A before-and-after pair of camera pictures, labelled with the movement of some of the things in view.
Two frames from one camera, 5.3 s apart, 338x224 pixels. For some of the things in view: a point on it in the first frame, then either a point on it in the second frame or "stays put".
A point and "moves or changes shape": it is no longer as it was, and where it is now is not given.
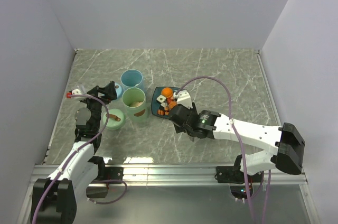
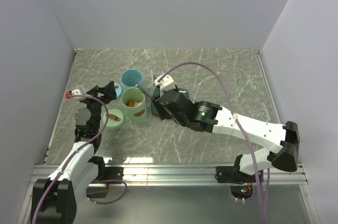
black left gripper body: [94, 105] stays put
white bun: [136, 104] stays put
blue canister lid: [119, 91] stays put
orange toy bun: [167, 92] moves or changes shape
